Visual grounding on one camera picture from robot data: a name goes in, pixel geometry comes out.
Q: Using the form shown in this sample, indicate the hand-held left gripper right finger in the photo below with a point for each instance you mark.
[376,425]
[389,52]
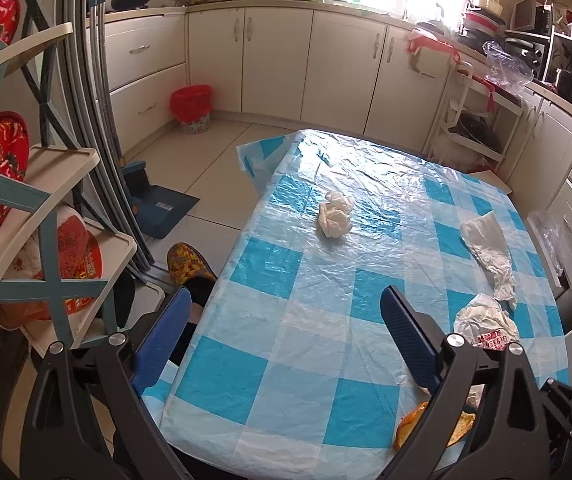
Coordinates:
[411,340]

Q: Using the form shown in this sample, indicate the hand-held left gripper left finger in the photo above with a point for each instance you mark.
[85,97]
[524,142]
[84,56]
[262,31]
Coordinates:
[161,340]

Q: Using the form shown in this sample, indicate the red trash bin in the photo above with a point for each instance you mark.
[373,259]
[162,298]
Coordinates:
[191,107]

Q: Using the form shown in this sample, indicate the person's leg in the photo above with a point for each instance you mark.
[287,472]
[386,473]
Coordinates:
[197,295]

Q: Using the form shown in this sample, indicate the crumpled paper with red print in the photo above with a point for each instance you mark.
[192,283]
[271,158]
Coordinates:
[481,315]

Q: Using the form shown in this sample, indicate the yellow floral slipper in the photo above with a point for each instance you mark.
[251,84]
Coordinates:
[188,262]

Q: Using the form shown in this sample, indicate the flat orange peel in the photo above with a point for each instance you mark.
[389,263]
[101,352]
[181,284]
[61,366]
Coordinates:
[408,425]

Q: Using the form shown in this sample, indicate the blue checkered plastic tablecloth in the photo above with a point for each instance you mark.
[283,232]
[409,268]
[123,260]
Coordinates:
[316,285]

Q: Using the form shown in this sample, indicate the white plastic bag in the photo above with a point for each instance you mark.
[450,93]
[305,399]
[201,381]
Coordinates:
[486,245]

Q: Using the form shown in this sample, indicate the blue dustpan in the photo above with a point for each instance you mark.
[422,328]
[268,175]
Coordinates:
[161,210]

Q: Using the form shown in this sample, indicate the crumpled white tissue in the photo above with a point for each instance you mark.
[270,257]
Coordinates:
[336,215]

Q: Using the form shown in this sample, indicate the clear plastic bags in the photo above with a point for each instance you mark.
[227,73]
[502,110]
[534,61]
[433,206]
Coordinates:
[546,235]

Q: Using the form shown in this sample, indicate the black frying pan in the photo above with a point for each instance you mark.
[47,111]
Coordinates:
[476,132]

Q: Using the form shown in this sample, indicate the white storage rack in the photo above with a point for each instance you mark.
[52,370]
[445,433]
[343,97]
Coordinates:
[458,105]

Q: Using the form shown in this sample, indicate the cream kitchen base cabinets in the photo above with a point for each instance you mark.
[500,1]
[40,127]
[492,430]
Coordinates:
[341,60]

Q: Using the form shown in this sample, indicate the crumpled clear plastic bag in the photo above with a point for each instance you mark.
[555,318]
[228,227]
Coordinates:
[508,67]

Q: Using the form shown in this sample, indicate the black microwave oven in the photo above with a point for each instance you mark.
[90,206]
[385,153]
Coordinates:
[528,55]

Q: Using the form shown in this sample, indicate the pile of pots and dishes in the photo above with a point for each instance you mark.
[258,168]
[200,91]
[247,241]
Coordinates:
[481,17]

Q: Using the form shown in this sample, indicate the grey sliding door frame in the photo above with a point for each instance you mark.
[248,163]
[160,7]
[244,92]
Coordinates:
[101,110]

